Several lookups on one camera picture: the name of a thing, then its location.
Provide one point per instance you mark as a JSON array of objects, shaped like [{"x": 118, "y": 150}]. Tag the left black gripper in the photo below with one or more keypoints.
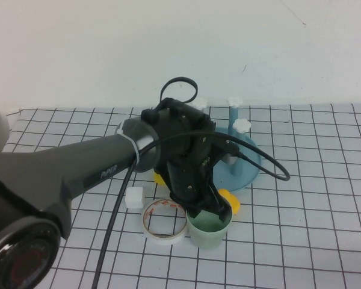
[{"x": 189, "y": 180}]

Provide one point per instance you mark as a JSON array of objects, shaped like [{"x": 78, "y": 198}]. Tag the pale green plastic cup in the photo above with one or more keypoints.
[{"x": 204, "y": 238}]

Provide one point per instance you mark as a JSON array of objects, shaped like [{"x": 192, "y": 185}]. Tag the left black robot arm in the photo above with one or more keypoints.
[{"x": 48, "y": 174}]

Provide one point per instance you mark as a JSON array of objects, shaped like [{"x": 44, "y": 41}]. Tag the blue cup stand white caps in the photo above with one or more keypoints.
[{"x": 243, "y": 177}]

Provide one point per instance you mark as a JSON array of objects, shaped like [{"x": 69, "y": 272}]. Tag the yellow rubber duck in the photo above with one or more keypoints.
[{"x": 235, "y": 204}]

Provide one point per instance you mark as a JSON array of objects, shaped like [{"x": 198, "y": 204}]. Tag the white tape roll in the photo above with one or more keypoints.
[{"x": 164, "y": 240}]

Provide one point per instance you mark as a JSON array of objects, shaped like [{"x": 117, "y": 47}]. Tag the yellow foam cube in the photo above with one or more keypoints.
[{"x": 159, "y": 179}]

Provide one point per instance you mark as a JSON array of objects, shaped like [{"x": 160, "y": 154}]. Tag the white foam cube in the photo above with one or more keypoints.
[{"x": 135, "y": 197}]

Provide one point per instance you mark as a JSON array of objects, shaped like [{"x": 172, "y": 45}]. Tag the white black checkered tablecloth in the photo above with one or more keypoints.
[{"x": 288, "y": 225}]

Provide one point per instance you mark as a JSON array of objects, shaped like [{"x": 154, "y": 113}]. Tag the white zip tie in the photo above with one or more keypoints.
[{"x": 132, "y": 144}]

